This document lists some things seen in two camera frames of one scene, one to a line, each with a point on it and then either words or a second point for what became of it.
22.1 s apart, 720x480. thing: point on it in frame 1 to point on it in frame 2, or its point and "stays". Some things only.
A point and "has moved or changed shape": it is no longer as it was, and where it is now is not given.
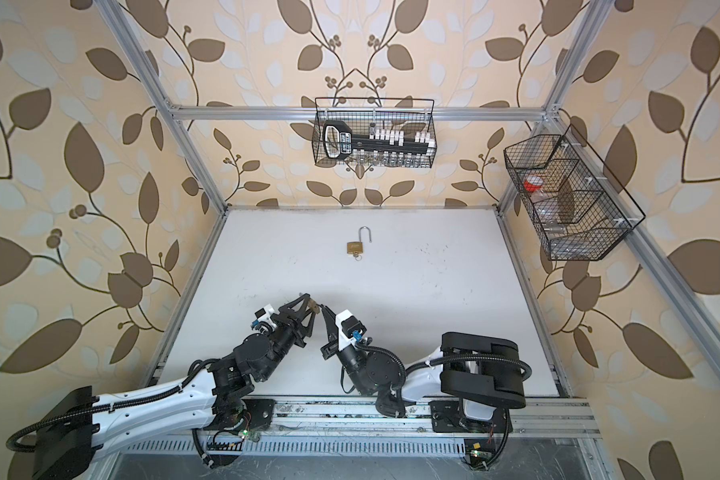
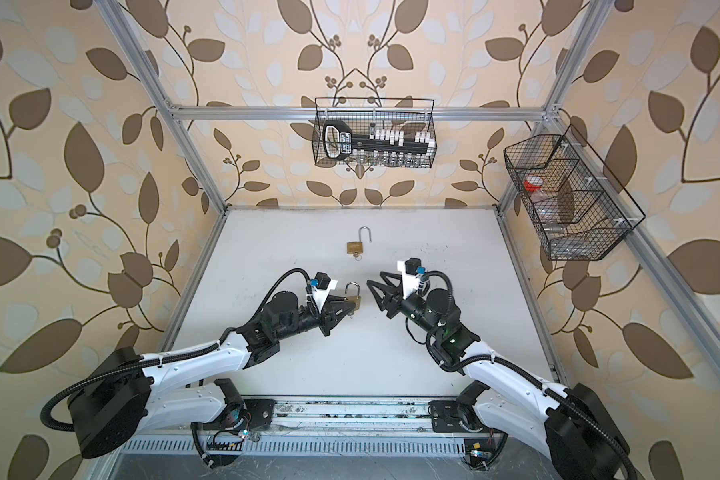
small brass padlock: x=312 y=305 has moved or changed shape
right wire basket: x=579 y=206 stays
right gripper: x=332 y=350 to x=390 y=301
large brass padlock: x=357 y=246 stays
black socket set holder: x=338 y=141 stays
